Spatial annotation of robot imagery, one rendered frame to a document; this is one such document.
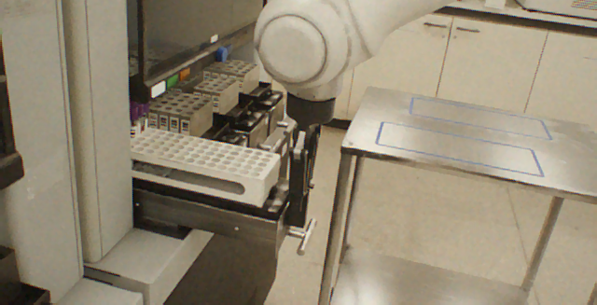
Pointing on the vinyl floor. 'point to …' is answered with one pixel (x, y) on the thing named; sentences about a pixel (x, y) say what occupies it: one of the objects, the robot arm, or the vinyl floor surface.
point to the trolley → (383, 112)
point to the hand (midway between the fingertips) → (298, 207)
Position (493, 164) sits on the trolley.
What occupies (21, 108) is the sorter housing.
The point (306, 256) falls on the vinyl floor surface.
